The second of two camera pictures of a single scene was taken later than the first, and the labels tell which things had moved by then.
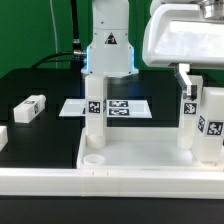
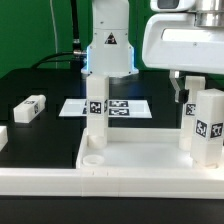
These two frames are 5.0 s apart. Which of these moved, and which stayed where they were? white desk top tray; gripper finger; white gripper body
Moved: gripper finger
Stayed: white desk top tray; white gripper body
